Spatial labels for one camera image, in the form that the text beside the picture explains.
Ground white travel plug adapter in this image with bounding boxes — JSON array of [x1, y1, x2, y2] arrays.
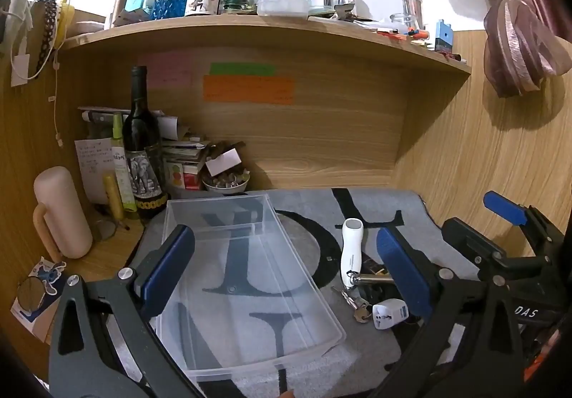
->
[[371, 298, 409, 330]]

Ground keys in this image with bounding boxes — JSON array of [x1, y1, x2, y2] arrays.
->
[[331, 287, 372, 323]]

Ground white handheld beauty device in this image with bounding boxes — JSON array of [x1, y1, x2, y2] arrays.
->
[[339, 218, 364, 290]]

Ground clear plastic storage box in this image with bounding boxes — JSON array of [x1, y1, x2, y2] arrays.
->
[[156, 194, 346, 382]]

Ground eyeglasses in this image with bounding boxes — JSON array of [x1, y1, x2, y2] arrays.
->
[[90, 217, 130, 242]]

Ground yellow tube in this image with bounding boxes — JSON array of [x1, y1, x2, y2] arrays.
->
[[103, 171, 124, 223]]

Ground grey rug with black letters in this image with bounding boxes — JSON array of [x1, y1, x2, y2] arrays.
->
[[139, 188, 477, 397]]

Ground blue cartoon sticker card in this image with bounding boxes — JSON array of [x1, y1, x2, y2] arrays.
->
[[11, 257, 67, 343]]

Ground round small mirror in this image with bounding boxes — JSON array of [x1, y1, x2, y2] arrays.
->
[[16, 276, 45, 313]]

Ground stack of books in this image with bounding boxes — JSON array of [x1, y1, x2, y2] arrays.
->
[[162, 138, 211, 191]]

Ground white bowl of small items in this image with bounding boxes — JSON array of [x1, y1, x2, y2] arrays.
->
[[203, 169, 250, 195]]

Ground handwritten paper note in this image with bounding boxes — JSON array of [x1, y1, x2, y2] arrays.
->
[[75, 138, 114, 205]]

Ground green spray bottle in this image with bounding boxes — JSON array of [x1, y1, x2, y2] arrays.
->
[[112, 112, 137, 213]]

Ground white card on bowl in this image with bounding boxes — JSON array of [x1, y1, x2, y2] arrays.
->
[[206, 148, 241, 177]]

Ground dark wine bottle elephant label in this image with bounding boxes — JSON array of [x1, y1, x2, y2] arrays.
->
[[122, 66, 168, 221]]

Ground orange sticky note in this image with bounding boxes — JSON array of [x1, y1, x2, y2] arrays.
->
[[203, 74, 295, 105]]

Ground pink sticky note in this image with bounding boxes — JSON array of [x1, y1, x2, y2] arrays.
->
[[137, 50, 192, 89]]

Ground green sticky note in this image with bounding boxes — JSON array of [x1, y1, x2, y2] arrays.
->
[[209, 62, 276, 77]]

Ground pink curtain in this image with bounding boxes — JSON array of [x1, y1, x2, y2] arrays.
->
[[420, 0, 572, 99]]

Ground wooden shelf board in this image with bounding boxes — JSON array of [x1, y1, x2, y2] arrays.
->
[[63, 14, 471, 77]]

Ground pink mug with handle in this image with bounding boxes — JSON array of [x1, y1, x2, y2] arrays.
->
[[32, 166, 93, 262]]

